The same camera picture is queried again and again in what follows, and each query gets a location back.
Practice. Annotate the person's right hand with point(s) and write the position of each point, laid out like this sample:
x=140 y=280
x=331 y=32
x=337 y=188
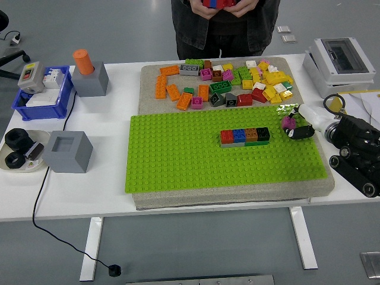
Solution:
x=205 y=12

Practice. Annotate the person's left hand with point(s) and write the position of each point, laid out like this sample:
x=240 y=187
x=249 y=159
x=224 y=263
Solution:
x=245 y=9

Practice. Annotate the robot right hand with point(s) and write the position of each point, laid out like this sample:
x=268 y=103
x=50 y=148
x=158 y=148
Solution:
x=314 y=115

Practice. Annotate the red and blue brick stack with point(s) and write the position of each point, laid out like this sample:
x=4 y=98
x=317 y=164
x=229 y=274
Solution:
x=219 y=3

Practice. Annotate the pink toy brick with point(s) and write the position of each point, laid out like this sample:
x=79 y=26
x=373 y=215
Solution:
x=288 y=122
x=197 y=103
x=206 y=74
x=228 y=75

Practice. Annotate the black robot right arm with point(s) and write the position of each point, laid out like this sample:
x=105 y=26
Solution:
x=356 y=130

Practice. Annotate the green and white brick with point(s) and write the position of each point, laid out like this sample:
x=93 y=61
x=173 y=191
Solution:
x=288 y=86

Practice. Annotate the white toy brick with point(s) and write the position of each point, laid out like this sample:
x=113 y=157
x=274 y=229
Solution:
x=251 y=63
x=259 y=86
x=273 y=68
x=279 y=88
x=217 y=67

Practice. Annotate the lime green long brick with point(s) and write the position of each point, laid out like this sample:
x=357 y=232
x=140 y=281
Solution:
x=194 y=62

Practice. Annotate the brown toy brick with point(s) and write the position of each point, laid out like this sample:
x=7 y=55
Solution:
x=207 y=64
x=217 y=76

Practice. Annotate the large yellow toy brick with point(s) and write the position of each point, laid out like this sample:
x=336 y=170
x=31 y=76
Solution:
x=277 y=77

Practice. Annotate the black toy brick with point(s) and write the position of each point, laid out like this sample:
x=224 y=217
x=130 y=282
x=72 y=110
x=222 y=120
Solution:
x=263 y=134

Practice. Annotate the small pink flat brick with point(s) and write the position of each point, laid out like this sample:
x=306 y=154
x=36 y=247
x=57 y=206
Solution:
x=259 y=71
x=265 y=61

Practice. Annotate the red toy brick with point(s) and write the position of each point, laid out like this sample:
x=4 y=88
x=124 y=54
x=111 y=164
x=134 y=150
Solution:
x=244 y=100
x=227 y=136
x=258 y=95

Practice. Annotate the grey brick with round holes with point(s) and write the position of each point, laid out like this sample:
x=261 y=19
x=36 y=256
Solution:
x=189 y=69

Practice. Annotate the green flat toy brick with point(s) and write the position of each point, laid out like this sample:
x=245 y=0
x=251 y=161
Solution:
x=256 y=143

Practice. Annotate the lime green toy brick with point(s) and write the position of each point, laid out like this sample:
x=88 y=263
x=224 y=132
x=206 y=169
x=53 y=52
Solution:
x=245 y=73
x=236 y=77

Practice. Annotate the brown-orange toy brick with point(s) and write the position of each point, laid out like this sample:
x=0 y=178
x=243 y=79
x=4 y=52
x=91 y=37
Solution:
x=251 y=135

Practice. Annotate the dark green brick round holes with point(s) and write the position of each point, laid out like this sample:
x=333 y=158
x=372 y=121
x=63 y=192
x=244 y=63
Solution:
x=221 y=87

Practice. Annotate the blue toy brick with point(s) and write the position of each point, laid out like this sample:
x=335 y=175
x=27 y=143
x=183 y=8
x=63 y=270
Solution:
x=239 y=135

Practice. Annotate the small dark green brick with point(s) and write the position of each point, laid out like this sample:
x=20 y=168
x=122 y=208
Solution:
x=188 y=90

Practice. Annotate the black sloped brick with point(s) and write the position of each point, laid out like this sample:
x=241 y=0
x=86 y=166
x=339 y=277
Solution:
x=231 y=100

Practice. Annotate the orange long toy brick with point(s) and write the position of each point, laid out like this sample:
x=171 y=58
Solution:
x=161 y=87

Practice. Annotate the grey flat toy brick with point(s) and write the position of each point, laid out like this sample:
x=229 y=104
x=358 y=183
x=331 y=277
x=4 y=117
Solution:
x=231 y=145

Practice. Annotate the dark grey sloped brick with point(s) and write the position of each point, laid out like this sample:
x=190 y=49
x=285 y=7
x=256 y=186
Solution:
x=216 y=99

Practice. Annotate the green studded baseplate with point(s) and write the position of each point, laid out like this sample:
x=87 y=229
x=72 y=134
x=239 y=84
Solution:
x=178 y=154

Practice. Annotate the person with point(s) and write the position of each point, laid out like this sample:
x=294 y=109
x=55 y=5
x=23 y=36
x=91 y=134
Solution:
x=193 y=35

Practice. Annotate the small metal floor plate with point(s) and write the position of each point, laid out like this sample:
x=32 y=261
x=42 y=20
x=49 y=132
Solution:
x=284 y=28
x=288 y=39

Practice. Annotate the yellow cardboard box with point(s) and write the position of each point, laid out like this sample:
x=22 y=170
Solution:
x=356 y=101

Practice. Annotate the white electrical distribution box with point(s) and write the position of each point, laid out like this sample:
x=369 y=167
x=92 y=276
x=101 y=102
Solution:
x=326 y=71

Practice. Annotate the grey-beige foam mat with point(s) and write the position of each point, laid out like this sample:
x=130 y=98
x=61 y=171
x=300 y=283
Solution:
x=148 y=104

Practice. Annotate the white table leg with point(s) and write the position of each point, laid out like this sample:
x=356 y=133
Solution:
x=90 y=249
x=304 y=237

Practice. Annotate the orange cylinder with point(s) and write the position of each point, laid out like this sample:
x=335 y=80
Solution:
x=83 y=62

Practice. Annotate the grey block with round hole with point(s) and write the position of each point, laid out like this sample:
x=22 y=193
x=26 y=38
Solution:
x=90 y=84

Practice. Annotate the large metal floor plate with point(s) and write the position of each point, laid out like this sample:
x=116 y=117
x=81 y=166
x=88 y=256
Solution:
x=371 y=265

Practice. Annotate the white circuit breaker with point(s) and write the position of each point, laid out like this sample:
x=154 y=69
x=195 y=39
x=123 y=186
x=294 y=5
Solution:
x=53 y=78

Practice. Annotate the white power socket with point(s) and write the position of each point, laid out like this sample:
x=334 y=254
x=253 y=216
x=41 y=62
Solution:
x=15 y=39

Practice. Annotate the blue plastic bin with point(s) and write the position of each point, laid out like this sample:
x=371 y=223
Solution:
x=41 y=114

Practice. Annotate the black office chair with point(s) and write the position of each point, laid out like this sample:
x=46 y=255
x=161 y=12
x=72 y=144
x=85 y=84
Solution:
x=13 y=56

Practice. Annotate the long metal plate with screws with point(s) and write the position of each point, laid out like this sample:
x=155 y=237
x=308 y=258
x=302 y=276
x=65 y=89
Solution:
x=200 y=280

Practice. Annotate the grey block with square recess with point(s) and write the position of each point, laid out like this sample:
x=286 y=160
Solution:
x=66 y=161

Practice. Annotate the white tray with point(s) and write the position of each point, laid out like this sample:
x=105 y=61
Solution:
x=43 y=136

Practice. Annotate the brown and silver component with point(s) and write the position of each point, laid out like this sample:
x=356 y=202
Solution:
x=35 y=150

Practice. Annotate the large black nut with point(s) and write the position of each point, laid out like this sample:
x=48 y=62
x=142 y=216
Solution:
x=17 y=139

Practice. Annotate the small black nut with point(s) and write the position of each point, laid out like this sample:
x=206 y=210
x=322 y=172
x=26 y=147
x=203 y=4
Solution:
x=15 y=161

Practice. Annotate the black plug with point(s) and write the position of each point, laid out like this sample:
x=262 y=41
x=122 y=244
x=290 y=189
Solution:
x=114 y=270

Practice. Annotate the white switch plate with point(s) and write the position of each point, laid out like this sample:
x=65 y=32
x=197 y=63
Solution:
x=43 y=99

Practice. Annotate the grey switch box red button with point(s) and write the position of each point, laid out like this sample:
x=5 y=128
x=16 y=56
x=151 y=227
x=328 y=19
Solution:
x=31 y=77

